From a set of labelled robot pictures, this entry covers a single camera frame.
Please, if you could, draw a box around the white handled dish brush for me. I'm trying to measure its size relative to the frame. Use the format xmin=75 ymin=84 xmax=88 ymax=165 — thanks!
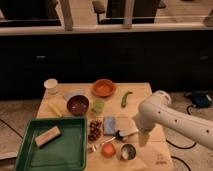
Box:
xmin=115 ymin=130 xmax=138 ymax=141

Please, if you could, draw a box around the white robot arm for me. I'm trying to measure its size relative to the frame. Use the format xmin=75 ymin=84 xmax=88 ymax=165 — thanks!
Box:
xmin=133 ymin=90 xmax=213 ymax=150

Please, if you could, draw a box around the small metal bowl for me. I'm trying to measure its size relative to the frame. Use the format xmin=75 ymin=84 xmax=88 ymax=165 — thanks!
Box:
xmin=121 ymin=144 xmax=136 ymax=161

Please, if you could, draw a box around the orange bowl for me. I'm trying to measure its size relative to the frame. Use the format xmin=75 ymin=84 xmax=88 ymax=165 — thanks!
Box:
xmin=92 ymin=79 xmax=116 ymax=97

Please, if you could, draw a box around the purple bowl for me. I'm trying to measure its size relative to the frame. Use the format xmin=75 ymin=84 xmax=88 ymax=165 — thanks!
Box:
xmin=67 ymin=95 xmax=89 ymax=116

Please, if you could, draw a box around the wooden block brush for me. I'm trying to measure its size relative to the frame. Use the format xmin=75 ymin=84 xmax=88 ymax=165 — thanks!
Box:
xmin=35 ymin=126 xmax=61 ymax=147

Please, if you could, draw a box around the blue sponge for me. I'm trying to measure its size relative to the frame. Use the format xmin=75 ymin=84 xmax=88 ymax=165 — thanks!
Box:
xmin=103 ymin=117 xmax=116 ymax=135

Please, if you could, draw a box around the orange small cup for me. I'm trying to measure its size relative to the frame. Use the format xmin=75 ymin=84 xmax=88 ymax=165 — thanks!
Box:
xmin=101 ymin=143 xmax=116 ymax=158

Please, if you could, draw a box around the green chili pepper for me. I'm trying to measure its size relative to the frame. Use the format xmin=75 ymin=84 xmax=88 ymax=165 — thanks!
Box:
xmin=121 ymin=91 xmax=133 ymax=108

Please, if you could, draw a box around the bunch of red grapes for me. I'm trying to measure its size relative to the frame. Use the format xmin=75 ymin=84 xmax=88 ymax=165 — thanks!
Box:
xmin=88 ymin=120 xmax=102 ymax=141

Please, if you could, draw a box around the metal fork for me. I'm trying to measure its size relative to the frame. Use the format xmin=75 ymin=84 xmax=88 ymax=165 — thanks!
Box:
xmin=88 ymin=137 xmax=115 ymax=153

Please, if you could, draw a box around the blue black box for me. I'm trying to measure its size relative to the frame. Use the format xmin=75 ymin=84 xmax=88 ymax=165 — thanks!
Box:
xmin=190 ymin=93 xmax=212 ymax=108

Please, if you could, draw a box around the green plastic tray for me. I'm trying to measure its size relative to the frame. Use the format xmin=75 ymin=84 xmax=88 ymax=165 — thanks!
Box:
xmin=14 ymin=117 xmax=87 ymax=171

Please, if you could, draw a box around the grey folded cloth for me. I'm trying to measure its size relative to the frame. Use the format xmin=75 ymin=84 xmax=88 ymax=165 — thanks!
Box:
xmin=63 ymin=89 xmax=85 ymax=101

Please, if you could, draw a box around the white cup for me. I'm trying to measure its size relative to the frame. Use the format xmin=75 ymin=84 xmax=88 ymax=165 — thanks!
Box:
xmin=44 ymin=78 xmax=58 ymax=94

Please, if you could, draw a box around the dark office chair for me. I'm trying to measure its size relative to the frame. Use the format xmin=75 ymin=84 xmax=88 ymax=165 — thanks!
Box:
xmin=92 ymin=0 xmax=166 ymax=25

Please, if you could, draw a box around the black power cable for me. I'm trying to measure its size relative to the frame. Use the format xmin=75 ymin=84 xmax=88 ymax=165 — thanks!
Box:
xmin=165 ymin=104 xmax=200 ymax=171

